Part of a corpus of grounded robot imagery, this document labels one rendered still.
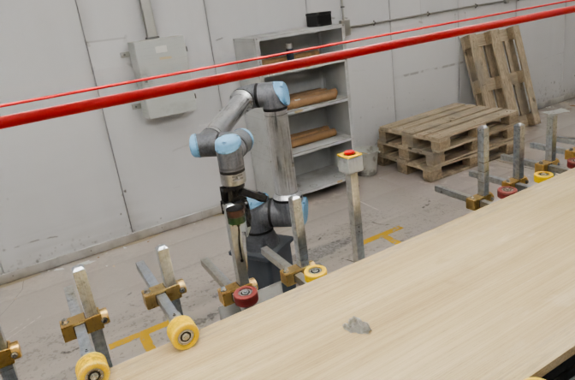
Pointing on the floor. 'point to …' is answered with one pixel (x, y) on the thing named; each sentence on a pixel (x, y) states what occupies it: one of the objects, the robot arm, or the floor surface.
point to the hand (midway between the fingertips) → (247, 232)
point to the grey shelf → (328, 175)
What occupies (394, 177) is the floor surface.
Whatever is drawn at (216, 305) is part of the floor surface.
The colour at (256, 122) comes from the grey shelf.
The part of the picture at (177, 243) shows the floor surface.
